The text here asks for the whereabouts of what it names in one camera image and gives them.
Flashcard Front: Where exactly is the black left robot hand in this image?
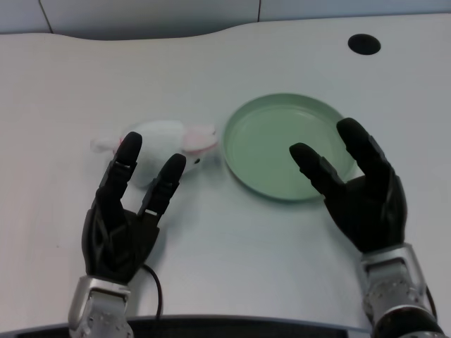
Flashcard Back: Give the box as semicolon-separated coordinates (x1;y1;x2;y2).
81;132;187;286

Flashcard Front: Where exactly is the black robot torso edge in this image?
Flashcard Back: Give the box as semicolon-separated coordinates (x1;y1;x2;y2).
13;314;374;338

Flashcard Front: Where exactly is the black round table grommet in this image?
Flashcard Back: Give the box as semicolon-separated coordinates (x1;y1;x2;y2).
347;33;382;56

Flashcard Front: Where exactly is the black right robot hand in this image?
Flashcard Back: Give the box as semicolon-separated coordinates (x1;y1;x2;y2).
288;117;409;254

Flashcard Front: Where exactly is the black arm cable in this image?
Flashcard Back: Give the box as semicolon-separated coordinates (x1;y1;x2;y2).
140;264;165;317

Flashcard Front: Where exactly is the green round plate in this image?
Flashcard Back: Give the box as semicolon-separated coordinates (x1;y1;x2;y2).
222;92;358;203

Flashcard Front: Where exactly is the white rabbit doll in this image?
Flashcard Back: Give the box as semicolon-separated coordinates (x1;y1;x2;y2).
90;120;217;190

